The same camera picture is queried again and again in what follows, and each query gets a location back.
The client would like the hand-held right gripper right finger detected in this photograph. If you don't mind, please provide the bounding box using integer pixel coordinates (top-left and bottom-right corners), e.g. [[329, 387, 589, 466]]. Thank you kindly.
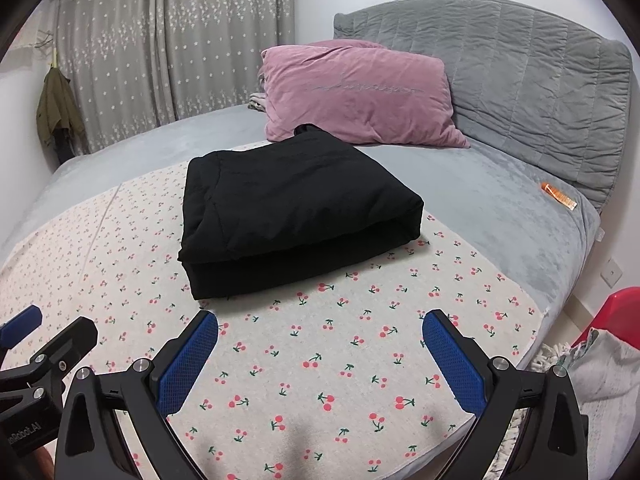
[[422, 309, 590, 480]]

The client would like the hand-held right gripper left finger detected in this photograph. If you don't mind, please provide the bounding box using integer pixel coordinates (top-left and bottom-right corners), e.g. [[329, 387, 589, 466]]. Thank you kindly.
[[52, 310, 219, 480]]

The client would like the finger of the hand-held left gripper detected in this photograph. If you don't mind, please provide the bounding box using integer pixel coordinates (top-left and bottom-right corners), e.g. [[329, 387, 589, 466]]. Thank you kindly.
[[0, 307, 43, 350], [29, 316, 99, 386]]

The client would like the black quilted coat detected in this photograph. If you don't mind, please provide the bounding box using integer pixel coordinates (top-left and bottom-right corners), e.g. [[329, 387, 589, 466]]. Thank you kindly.
[[178, 124, 426, 301]]

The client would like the white fringed rug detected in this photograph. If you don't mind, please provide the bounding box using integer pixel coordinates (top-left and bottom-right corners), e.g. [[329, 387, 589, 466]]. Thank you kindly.
[[492, 342, 576, 480]]

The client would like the cherry print blanket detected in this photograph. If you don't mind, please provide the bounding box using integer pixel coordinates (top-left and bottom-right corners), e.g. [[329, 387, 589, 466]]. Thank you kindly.
[[0, 142, 551, 480]]

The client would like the grey bed sheet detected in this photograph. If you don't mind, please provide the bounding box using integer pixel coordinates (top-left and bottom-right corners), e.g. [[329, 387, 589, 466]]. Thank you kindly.
[[35, 105, 601, 356]]

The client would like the pale cloth bag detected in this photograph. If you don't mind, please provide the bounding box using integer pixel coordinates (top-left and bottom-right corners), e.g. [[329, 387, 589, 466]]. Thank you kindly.
[[560, 327, 640, 480]]

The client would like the red plastic stool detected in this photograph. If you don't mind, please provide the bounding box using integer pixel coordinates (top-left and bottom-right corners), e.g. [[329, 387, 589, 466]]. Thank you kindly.
[[570, 287, 640, 351]]

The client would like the orange tube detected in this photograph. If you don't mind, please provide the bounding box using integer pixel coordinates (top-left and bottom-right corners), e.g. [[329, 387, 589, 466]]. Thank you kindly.
[[541, 182, 577, 209]]

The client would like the olive green jacket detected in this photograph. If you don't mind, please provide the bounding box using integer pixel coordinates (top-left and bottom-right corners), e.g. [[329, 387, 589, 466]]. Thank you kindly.
[[36, 66, 86, 157]]

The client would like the folded blankets stack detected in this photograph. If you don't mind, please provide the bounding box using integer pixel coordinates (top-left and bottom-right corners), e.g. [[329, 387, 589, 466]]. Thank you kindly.
[[247, 74, 271, 113]]

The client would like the pink velvet pillow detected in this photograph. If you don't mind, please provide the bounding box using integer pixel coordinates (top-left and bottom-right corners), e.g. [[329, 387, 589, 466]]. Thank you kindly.
[[261, 40, 471, 149]]

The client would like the grey quilted headboard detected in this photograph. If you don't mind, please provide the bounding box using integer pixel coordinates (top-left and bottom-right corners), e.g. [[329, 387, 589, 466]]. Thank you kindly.
[[332, 0, 632, 211]]

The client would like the grey star print curtain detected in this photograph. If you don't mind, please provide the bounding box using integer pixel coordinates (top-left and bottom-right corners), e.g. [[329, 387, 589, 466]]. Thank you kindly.
[[50, 0, 296, 156]]

